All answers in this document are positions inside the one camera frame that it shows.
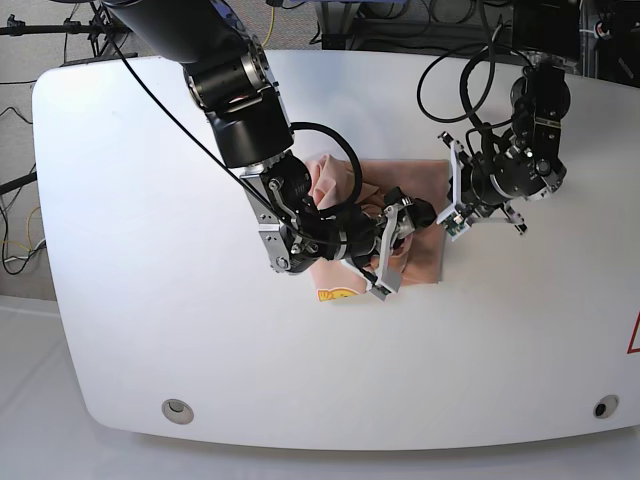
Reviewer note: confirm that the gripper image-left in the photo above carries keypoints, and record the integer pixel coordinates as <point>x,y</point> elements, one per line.
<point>365,244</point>

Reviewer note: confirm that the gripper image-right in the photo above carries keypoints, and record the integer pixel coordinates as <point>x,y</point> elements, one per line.
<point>471,192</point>

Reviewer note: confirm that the peach pink T-shirt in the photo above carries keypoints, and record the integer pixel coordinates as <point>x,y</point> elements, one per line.
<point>416,256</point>

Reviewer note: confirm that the dark right table grommet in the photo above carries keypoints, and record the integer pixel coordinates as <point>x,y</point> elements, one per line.
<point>606,407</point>

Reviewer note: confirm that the silver left table grommet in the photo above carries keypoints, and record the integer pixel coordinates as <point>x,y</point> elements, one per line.
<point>177,411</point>

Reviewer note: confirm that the black tripod stand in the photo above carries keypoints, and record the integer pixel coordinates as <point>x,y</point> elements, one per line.
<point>17,28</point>

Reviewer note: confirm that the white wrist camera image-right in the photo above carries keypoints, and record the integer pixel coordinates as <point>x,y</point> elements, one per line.
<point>454,223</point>

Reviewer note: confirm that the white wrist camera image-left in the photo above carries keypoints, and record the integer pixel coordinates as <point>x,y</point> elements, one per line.
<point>386,285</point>

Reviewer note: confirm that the grey robot base frame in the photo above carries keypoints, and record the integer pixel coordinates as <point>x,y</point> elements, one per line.
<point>343,25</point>

